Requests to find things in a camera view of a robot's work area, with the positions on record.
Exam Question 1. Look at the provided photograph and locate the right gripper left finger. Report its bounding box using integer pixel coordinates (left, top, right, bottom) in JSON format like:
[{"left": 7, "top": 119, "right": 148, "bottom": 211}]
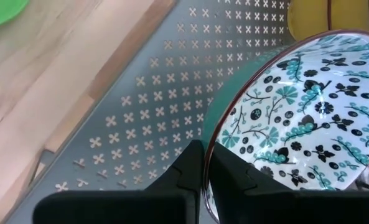
[{"left": 33, "top": 139, "right": 205, "bottom": 224}]

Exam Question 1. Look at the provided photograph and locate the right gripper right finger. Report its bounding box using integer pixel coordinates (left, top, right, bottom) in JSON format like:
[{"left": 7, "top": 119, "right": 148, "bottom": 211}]
[{"left": 208, "top": 142, "right": 369, "bottom": 224}]

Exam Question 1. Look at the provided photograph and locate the teal black floral ceramic bowl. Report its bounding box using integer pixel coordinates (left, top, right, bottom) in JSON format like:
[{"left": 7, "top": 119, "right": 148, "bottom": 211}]
[{"left": 201, "top": 29, "right": 369, "bottom": 223}]

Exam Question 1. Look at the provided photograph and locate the yellow blue patterned ceramic bowl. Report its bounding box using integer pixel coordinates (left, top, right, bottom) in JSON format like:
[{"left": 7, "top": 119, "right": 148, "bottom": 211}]
[
  {"left": 287, "top": 0, "right": 330, "bottom": 42},
  {"left": 329, "top": 0, "right": 369, "bottom": 37}
]

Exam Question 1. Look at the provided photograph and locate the green plastic mini bowl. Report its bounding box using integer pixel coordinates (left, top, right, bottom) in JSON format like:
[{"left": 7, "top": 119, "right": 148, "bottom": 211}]
[{"left": 0, "top": 0, "right": 30, "bottom": 29}]

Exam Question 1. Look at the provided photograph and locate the grey perforated metal shelf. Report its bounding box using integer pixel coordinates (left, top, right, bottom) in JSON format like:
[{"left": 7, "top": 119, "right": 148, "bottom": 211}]
[{"left": 3, "top": 0, "right": 297, "bottom": 224}]

